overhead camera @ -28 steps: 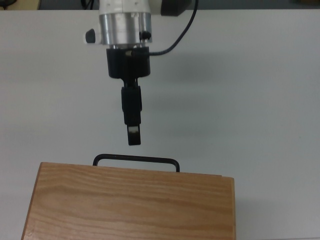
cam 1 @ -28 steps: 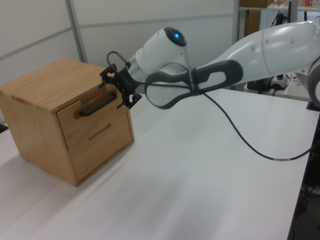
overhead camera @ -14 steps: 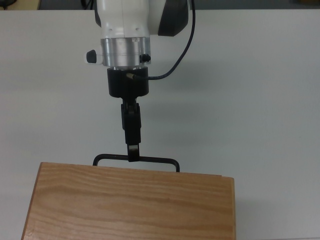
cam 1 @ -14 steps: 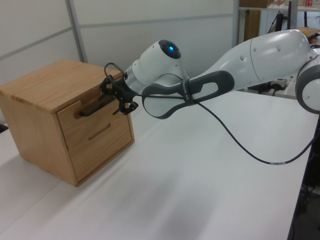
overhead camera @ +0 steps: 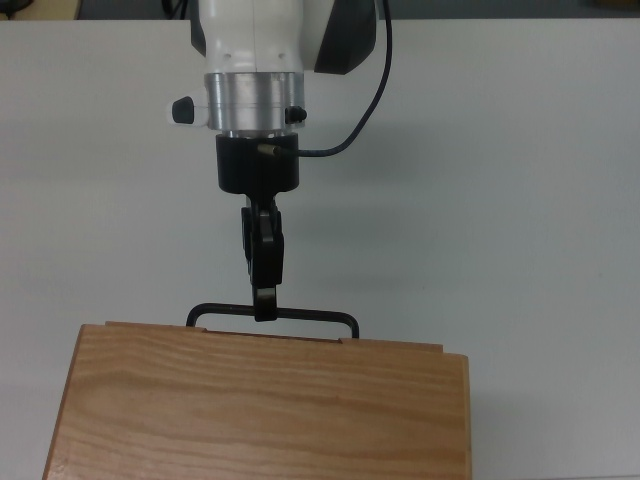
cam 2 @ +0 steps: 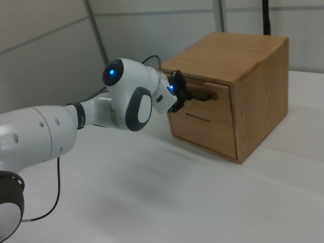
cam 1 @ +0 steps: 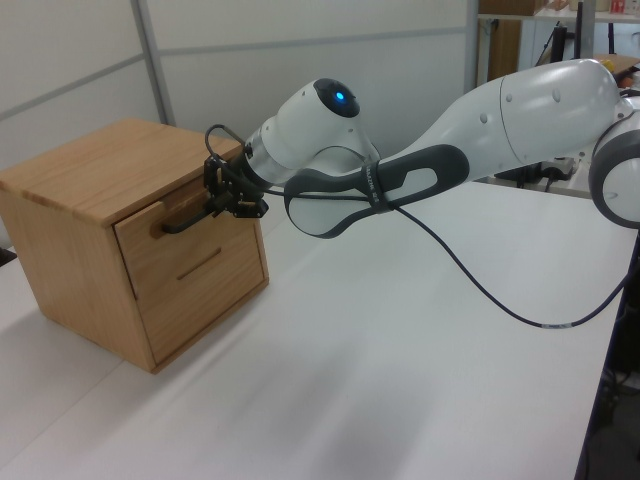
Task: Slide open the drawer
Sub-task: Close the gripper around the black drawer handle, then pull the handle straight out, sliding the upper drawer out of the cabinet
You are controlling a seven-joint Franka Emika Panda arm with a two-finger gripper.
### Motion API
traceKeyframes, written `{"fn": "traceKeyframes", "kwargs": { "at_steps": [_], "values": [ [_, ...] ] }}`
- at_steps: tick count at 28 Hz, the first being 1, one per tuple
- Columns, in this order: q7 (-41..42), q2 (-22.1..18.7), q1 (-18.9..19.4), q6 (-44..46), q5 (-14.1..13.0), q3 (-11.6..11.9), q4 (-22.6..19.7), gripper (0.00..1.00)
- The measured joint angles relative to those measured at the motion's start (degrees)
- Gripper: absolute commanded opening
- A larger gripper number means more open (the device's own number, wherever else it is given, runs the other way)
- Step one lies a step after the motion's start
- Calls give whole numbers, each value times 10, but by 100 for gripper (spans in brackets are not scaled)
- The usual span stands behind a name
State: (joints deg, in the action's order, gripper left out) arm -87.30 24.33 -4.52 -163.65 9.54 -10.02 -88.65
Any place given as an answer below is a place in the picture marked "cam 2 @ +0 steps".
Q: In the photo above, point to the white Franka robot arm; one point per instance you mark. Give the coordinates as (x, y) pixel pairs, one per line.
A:
(126, 83)

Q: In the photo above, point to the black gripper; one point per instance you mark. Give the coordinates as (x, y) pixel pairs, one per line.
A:
(180, 94)

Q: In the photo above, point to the wooden drawer cabinet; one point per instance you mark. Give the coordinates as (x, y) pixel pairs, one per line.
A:
(227, 55)

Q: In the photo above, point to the wooden drawer with slot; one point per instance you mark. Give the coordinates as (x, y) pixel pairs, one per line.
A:
(207, 136)

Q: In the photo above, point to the grey partition post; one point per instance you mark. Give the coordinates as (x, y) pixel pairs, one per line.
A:
(97, 33)
(220, 15)

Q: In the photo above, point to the black stand pole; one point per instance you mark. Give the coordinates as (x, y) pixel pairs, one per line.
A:
(266, 17)

